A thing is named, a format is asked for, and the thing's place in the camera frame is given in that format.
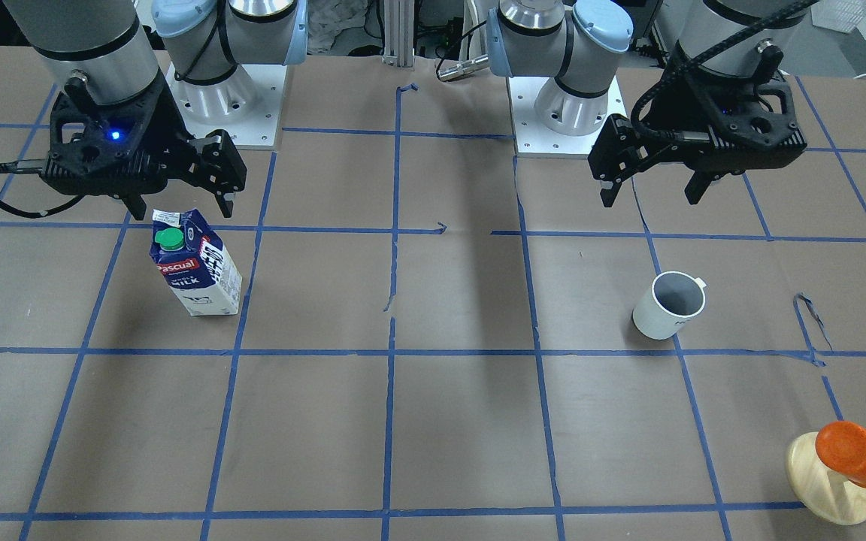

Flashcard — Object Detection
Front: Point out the blue Pascal milk carton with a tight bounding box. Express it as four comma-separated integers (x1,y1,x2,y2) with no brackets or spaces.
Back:
149,209,243,316

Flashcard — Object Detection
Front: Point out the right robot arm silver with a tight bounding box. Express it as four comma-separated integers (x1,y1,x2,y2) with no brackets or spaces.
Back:
0,1,308,220

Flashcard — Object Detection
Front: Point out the black braided cable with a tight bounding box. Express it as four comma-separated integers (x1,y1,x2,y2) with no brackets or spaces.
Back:
630,0,817,145

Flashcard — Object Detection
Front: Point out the orange cup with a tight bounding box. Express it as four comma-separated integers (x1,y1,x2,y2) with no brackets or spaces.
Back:
815,421,866,489

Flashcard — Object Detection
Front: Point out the white mug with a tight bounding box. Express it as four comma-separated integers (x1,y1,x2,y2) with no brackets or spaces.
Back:
631,270,707,341

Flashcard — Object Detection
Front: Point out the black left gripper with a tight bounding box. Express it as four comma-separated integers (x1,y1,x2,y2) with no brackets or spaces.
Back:
588,71,808,208

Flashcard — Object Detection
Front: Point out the aluminium frame post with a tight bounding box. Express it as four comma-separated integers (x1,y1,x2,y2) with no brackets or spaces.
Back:
381,0,416,71

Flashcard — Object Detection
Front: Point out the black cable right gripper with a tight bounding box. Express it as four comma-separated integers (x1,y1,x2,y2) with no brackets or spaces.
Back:
0,161,88,220

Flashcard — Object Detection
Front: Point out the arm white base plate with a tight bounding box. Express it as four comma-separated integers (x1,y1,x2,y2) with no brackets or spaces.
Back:
507,77,625,159
166,65,289,150

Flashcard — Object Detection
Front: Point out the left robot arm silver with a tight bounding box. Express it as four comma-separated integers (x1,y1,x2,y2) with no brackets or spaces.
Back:
483,1,810,207

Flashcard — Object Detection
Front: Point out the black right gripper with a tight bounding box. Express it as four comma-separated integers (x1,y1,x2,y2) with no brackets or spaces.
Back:
39,73,247,222

